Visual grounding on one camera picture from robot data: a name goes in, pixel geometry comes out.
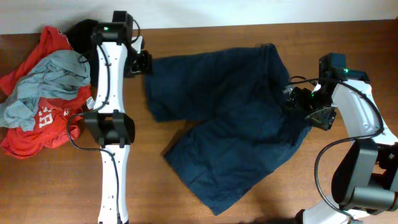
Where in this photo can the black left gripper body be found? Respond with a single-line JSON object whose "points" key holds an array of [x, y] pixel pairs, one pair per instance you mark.
{"points": [[138, 63]]}

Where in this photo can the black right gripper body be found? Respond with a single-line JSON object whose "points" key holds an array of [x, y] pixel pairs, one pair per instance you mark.
{"points": [[319, 108]]}

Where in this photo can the navy blue shorts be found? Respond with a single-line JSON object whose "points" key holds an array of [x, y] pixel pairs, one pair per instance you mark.
{"points": [[242, 129]]}

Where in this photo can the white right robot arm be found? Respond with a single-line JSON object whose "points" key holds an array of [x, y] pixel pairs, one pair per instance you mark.
{"points": [[365, 182]]}

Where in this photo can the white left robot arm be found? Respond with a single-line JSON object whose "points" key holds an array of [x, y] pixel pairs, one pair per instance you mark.
{"points": [[120, 55]]}

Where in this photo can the black garment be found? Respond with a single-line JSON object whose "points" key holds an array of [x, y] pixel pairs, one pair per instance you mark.
{"points": [[79, 35]]}

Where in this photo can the grey t-shirt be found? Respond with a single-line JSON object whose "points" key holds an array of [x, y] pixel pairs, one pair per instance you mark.
{"points": [[57, 76]]}

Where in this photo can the red printed t-shirt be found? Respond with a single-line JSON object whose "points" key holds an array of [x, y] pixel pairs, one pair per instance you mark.
{"points": [[56, 120]]}

